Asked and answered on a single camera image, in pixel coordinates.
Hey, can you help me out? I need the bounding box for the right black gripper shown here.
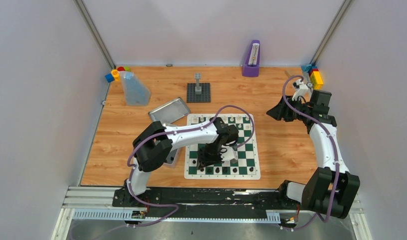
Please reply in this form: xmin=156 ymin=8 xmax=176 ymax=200
xmin=266 ymin=95 xmax=311 ymax=122

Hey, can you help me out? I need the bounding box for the metal tin with black pieces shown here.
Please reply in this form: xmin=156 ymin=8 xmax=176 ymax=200
xmin=164 ymin=149 xmax=180 ymax=168

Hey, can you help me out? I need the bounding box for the green white chess mat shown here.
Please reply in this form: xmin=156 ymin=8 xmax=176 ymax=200
xmin=184 ymin=113 xmax=261 ymax=180

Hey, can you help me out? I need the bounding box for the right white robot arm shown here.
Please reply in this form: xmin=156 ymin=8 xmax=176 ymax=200
xmin=266 ymin=90 xmax=361 ymax=219

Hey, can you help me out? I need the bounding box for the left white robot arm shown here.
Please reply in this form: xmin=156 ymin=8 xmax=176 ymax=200
xmin=125 ymin=117 xmax=239 ymax=207

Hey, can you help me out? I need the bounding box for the small wooden block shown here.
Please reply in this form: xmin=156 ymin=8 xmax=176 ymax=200
xmin=284 ymin=70 xmax=291 ymax=78

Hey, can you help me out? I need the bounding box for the yellow toy block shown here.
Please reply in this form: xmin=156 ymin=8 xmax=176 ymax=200
xmin=309 ymin=70 xmax=324 ymax=90

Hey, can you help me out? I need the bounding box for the purple metronome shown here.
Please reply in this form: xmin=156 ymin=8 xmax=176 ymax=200
xmin=241 ymin=40 xmax=261 ymax=78

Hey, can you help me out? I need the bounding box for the metal tin lid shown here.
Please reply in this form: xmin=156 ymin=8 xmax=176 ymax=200
xmin=148 ymin=97 xmax=191 ymax=124

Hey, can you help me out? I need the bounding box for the dark grey lego baseplate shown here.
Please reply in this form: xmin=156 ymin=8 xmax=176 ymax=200
xmin=186 ymin=83 xmax=211 ymax=103

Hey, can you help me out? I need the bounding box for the grey lego tower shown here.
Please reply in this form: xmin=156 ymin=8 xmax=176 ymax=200
xmin=194 ymin=73 xmax=202 ymax=95

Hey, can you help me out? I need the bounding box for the translucent blue plastic container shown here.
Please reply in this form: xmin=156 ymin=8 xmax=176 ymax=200
xmin=119 ymin=71 xmax=151 ymax=106

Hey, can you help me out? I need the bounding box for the colourful toy blocks left corner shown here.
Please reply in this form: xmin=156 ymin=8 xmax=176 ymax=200
xmin=104 ymin=66 xmax=131 ymax=83

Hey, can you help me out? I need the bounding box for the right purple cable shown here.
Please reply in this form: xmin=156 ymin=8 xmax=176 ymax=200
xmin=278 ymin=75 xmax=341 ymax=232

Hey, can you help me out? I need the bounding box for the purple cable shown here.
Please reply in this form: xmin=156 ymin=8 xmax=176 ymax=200
xmin=278 ymin=75 xmax=341 ymax=232
xmin=67 ymin=105 xmax=256 ymax=240

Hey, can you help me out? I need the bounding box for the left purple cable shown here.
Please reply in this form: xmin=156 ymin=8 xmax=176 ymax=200
xmin=67 ymin=105 xmax=256 ymax=240

